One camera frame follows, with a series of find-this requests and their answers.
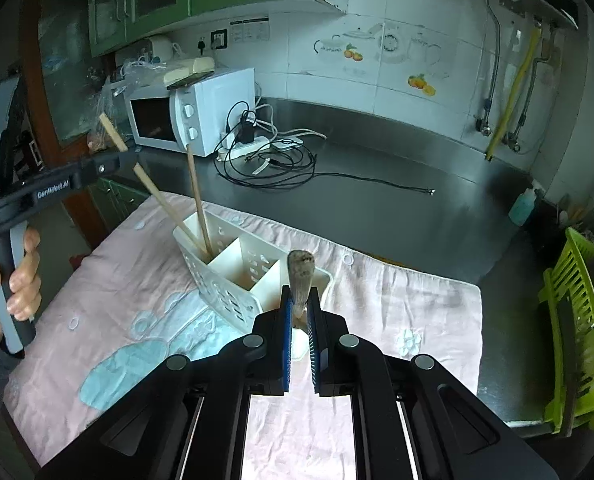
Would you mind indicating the person's left hand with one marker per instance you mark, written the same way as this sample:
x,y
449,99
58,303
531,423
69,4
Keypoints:
x,y
27,280

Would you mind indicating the yellow gas pipe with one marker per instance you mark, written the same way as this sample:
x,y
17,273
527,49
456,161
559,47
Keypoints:
x,y
514,95

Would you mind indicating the white microwave oven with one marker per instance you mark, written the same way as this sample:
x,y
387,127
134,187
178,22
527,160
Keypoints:
x,y
212,110

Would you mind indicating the pink printed towel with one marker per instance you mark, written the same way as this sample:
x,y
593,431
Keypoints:
x,y
377,320

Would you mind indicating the brown wooden door frame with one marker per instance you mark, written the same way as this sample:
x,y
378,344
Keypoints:
x,y
42,110

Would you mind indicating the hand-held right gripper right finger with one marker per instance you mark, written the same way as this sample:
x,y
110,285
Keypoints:
x,y
314,340

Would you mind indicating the clear plastic bag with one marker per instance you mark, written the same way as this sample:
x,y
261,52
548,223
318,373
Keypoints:
x,y
109,110

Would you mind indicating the white plastic chopstick holder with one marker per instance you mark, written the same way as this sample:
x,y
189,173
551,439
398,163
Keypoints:
x,y
227,280

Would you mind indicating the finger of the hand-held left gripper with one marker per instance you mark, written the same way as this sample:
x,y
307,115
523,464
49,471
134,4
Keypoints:
x,y
109,165

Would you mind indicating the green base cabinet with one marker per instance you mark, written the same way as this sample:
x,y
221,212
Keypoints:
x,y
119,200

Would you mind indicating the black charger plug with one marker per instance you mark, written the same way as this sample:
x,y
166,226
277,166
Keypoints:
x,y
248,132

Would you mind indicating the wooden chopsticks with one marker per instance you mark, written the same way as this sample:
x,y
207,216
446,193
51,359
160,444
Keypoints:
x,y
301,270

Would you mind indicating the cream rectangular block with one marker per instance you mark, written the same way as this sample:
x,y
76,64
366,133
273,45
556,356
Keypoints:
x,y
192,66

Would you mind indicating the single wooden chopstick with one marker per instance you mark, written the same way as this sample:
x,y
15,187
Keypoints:
x,y
199,200
168,205

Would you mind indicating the clear blue liquid bottle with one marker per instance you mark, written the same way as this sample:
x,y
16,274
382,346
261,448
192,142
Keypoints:
x,y
522,210

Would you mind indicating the black wall socket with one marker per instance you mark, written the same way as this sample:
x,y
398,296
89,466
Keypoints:
x,y
220,40

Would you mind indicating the white wall notice sticker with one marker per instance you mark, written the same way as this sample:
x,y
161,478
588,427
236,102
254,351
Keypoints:
x,y
249,30

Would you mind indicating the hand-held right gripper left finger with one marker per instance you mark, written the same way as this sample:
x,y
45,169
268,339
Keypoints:
x,y
286,340

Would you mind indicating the green plastic dish rack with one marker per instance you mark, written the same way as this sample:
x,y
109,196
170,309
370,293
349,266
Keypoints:
x,y
572,320

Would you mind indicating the white electric kettle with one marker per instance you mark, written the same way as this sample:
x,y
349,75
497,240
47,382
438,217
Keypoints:
x,y
161,49

